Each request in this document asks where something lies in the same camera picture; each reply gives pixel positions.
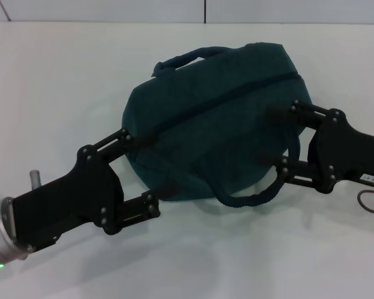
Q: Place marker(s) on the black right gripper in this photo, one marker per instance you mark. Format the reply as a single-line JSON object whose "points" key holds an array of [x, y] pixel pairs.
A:
{"points": [[346, 149]]}

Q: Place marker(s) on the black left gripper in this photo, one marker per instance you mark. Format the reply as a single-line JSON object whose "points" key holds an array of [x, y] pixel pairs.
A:
{"points": [[68, 199]]}

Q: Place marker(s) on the dark teal insulated lunch bag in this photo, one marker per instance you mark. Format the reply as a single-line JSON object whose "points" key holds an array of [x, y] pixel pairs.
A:
{"points": [[212, 130]]}

